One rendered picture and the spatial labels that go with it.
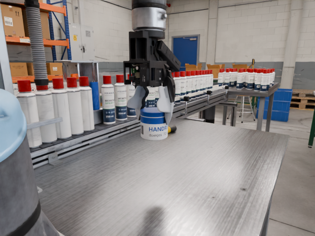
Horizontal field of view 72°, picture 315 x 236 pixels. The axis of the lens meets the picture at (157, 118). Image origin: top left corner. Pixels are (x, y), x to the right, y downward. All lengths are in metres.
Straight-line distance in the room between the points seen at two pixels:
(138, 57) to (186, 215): 0.34
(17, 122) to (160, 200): 0.36
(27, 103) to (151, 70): 0.40
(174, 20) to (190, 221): 8.61
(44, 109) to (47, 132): 0.07
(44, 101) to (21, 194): 0.51
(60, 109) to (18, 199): 0.54
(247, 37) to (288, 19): 1.16
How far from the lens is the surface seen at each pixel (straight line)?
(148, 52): 0.48
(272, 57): 7.81
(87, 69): 1.02
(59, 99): 0.78
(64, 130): 0.81
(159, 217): 0.48
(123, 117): 0.99
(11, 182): 0.26
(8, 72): 0.56
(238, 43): 7.99
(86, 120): 0.86
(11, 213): 0.27
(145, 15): 0.49
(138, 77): 0.49
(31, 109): 0.74
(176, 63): 0.57
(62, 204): 0.56
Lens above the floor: 1.13
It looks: 14 degrees down
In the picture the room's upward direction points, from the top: straight up
